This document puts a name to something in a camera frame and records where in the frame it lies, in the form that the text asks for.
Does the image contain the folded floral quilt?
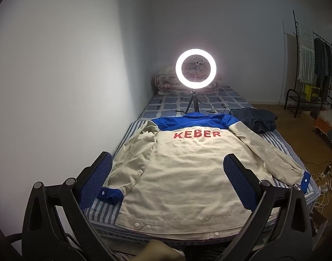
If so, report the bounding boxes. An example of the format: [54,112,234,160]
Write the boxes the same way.
[154,65,219,95]

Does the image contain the white ring light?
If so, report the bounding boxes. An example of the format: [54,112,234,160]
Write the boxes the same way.
[175,48,218,90]

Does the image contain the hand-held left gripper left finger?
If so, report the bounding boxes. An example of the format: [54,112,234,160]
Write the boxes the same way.
[22,151,113,261]

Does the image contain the dark hanging clothes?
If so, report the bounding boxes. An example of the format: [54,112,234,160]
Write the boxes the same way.
[314,37,332,101]

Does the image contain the beige and blue work jacket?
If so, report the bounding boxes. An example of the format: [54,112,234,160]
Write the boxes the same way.
[97,111,312,236]

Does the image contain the dark blue folded cloth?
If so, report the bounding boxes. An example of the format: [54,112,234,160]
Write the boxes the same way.
[229,107,278,134]

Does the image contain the black clothes rack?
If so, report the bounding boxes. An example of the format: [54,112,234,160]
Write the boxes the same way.
[282,10,332,119]

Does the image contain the black cable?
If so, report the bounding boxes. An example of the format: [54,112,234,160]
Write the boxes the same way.
[200,103,233,115]

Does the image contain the tangle of floor cables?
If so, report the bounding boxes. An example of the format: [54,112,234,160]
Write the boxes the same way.
[307,149,332,212]

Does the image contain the black tripod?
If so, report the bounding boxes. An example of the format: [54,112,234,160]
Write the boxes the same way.
[185,88,200,113]

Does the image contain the tan cloth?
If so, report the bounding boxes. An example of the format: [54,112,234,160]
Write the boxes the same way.
[135,240,186,261]

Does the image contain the striped hanging towel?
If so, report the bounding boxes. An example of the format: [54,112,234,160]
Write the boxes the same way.
[296,23,316,83]

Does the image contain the orange low bench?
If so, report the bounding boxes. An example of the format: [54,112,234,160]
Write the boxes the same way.
[314,109,332,142]

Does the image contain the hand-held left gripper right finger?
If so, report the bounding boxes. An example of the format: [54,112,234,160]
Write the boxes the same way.
[223,154,315,261]

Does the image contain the yellow box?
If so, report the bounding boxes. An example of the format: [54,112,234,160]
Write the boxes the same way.
[303,85,320,101]

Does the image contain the phone clamp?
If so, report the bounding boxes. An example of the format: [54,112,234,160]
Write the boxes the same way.
[192,57,205,82]

